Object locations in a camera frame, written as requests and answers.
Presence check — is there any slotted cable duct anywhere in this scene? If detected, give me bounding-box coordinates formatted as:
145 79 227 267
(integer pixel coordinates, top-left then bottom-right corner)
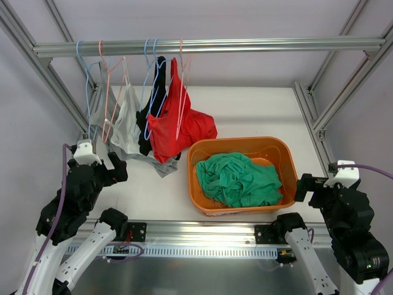
98 245 278 260

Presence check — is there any orange plastic basket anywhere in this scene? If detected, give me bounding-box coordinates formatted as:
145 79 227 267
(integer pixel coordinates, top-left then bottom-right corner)
187 136 297 217

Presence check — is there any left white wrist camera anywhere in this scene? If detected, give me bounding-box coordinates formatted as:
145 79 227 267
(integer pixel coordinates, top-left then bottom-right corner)
73 138 102 165

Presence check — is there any right aluminium frame post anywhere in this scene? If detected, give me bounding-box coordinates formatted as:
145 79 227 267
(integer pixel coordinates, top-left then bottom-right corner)
293 1 392 175

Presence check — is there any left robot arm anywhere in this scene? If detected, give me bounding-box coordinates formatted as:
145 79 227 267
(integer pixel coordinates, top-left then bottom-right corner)
16 152 128 294

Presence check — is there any pink wire hanger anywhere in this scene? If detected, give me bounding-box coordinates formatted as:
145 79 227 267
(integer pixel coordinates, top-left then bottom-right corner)
176 39 192 140

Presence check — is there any left aluminium frame post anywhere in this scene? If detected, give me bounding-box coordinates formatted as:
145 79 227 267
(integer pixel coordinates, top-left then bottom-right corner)
1 1 94 139

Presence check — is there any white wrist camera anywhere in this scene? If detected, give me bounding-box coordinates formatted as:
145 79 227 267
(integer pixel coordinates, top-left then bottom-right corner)
73 138 102 165
324 160 360 188

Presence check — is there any red tank top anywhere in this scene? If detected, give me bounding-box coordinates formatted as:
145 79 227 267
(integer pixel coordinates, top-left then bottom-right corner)
147 58 218 163

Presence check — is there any aluminium front rail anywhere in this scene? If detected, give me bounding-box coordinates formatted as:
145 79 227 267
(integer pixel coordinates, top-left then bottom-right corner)
70 219 338 246

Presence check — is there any aluminium frame post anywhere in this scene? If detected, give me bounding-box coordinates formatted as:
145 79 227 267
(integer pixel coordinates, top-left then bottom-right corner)
293 1 392 175
1 1 94 139

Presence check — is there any grey tank top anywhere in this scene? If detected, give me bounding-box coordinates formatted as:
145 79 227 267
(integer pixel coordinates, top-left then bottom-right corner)
90 61 177 178

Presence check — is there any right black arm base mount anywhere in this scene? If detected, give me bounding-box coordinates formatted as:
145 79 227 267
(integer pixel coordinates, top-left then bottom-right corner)
254 224 279 245

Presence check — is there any black tank top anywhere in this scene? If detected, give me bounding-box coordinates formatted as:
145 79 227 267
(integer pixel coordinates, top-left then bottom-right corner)
136 74 166 156

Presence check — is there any aluminium hanging rail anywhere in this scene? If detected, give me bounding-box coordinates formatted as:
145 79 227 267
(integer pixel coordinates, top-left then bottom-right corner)
33 36 387 58

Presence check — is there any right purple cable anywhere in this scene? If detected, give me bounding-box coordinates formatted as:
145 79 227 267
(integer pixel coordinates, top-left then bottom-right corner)
334 164 393 295

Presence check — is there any green tank top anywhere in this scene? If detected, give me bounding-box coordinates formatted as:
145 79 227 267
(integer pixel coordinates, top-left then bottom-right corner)
196 152 283 208

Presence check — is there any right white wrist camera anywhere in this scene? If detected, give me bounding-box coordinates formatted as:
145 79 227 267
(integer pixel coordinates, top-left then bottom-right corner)
324 160 360 188

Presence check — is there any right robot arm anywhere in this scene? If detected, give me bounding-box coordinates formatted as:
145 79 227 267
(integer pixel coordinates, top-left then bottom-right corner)
269 174 392 294

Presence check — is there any light blue hanger far left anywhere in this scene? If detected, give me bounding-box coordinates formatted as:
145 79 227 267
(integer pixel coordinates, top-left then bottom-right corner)
76 40 100 141

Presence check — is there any white tank top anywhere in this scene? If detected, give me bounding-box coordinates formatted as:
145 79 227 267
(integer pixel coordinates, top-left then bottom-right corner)
111 58 140 154

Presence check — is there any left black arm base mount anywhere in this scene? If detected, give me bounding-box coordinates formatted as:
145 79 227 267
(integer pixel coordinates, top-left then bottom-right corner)
115 222 147 243

